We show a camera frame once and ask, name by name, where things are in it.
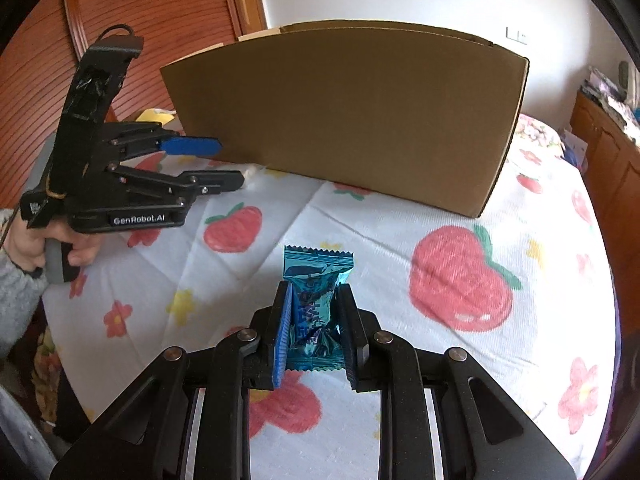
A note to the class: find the pile of clutter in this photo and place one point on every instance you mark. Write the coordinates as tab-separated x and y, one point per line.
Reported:
607	92

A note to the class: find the wooden wardrobe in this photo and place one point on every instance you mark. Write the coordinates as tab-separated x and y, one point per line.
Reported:
175	5

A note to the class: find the white wall socket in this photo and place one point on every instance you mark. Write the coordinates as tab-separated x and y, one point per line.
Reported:
516	34

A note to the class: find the blue candy packet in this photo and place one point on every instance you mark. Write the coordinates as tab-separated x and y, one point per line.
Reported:
315	270

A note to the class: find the wooden cabinet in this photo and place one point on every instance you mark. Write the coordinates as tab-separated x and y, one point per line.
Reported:
610	160

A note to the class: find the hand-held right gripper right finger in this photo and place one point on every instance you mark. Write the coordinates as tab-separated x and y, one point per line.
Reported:
350	345

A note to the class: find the person's left forearm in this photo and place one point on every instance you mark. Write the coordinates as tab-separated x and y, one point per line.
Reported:
17	300

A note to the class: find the brown cardboard box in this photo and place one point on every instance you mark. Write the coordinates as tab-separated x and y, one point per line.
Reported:
350	120

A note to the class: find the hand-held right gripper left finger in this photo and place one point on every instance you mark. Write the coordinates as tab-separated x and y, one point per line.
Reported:
281	340

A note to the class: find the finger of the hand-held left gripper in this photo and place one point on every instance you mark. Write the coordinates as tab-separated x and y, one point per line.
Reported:
215	180
192	146

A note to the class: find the person's left hand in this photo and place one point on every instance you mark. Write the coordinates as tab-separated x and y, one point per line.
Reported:
85	255

